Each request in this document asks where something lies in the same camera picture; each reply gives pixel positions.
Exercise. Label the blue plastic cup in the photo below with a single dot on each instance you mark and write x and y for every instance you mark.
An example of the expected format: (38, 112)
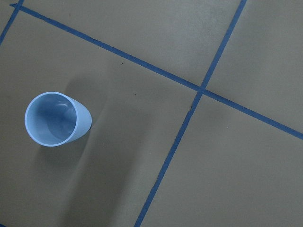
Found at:
(53, 119)

